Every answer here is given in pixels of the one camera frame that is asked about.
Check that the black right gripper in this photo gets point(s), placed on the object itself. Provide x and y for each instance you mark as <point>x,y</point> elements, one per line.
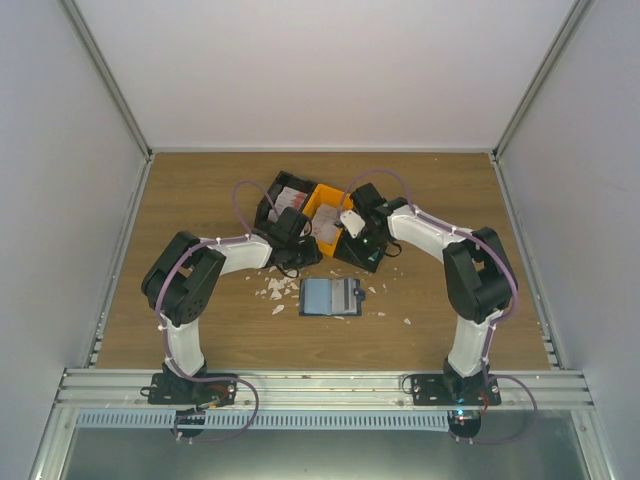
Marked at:
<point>381,245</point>

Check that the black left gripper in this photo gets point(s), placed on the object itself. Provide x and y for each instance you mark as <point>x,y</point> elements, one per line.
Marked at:
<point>313,255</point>

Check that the blue card holder wallet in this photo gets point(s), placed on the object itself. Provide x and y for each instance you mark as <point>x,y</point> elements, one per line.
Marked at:
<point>315,297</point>

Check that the white blossom VIP card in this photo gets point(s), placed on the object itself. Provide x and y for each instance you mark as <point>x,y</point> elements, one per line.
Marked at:
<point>343,298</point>

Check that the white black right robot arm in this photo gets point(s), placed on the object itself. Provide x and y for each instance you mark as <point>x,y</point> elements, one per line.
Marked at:
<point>480,283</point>

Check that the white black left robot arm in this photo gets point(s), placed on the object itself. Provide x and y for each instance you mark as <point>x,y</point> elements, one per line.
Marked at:
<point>180,283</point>

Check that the black right card bin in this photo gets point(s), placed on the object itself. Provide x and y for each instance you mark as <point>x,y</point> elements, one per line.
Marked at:
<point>350,251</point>

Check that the black card bin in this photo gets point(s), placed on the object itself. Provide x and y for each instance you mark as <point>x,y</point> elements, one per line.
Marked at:
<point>282,179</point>
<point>350,251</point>

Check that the red white card stack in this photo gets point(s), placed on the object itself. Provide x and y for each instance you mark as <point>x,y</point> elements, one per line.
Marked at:
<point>288,197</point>

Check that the black left card bin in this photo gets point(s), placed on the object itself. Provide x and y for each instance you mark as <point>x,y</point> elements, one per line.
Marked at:
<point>282,179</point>

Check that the yellow middle card bin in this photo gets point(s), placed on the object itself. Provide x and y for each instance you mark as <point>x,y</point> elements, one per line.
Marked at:
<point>323,194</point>

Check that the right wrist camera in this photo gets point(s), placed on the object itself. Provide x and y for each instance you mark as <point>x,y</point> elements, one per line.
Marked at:
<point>352,222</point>

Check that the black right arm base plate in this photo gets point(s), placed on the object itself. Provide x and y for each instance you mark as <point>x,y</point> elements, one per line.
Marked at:
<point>428,389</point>

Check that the grey slotted cable duct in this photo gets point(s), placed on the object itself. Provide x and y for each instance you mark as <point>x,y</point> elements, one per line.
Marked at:
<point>268,420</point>

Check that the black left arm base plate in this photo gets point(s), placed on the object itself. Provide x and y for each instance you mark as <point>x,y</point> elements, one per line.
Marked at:
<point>195,390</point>

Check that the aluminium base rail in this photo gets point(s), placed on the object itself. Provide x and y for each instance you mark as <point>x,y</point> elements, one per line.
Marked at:
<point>324,390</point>

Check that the aluminium corner post left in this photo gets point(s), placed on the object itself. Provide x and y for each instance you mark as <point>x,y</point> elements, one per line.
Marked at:
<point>87,39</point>

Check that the aluminium corner post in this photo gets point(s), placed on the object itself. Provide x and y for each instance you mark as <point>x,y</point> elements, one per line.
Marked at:
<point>87,39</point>
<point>567,29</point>

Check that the aluminium corner post right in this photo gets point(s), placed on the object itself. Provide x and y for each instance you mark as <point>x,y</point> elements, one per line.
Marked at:
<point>567,29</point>

